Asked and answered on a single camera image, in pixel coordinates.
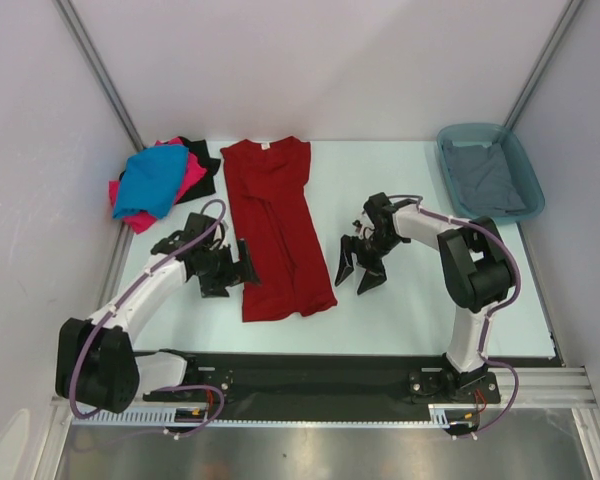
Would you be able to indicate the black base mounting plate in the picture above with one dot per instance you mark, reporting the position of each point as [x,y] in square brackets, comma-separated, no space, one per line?
[323,408]

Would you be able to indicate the grey t shirt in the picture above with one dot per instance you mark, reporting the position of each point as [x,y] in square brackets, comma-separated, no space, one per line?
[482,180]

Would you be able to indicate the left aluminium corner post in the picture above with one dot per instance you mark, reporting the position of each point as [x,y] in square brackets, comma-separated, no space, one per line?
[88,49]

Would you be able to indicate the right aluminium corner post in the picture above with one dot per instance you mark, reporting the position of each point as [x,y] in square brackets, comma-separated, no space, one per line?
[549,51]

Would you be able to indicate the grey slotted cable duct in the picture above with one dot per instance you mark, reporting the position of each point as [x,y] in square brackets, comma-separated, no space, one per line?
[173,417]

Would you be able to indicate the teal plastic basket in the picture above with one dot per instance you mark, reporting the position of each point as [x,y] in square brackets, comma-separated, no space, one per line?
[522,172]

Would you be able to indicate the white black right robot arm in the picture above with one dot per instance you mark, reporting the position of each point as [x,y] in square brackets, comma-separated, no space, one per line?
[480,274]

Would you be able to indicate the red t shirt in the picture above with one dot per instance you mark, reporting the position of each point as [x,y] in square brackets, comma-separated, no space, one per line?
[265,187]

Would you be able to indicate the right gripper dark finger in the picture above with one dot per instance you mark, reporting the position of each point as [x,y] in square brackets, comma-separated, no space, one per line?
[372,278]
[349,252]

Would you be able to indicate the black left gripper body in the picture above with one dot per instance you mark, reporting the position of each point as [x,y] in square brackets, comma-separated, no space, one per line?
[219,265]

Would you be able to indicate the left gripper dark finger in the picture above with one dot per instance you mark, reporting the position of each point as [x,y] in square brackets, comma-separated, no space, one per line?
[245,267]
[214,291]

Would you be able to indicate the aluminium front frame rail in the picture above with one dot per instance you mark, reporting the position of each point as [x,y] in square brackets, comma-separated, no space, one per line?
[561,387]

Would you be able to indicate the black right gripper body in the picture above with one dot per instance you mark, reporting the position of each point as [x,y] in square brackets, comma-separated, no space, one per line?
[370,251]

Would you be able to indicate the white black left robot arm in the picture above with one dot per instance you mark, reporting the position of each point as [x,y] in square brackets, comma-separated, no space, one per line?
[96,362]

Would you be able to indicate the aluminium corner post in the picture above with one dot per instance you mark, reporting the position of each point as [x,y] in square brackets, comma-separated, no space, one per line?
[549,51]
[88,49]

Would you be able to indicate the blue t shirt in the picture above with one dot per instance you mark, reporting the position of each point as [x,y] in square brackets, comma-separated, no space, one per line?
[151,181]

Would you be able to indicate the black folded t shirt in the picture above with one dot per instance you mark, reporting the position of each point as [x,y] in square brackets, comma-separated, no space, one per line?
[202,165]

